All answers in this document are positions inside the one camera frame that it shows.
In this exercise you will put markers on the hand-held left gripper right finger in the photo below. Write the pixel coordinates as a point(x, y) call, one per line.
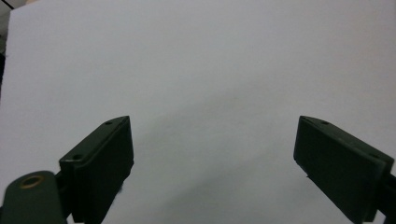
point(339, 165)

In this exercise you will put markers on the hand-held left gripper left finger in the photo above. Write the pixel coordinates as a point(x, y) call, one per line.
point(99, 168)

